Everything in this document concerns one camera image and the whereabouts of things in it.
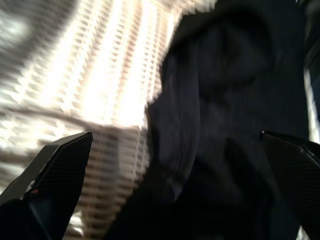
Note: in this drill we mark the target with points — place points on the black cloth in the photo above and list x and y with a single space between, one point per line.
225 125

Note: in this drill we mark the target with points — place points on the pale woven basket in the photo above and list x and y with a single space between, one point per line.
87 75

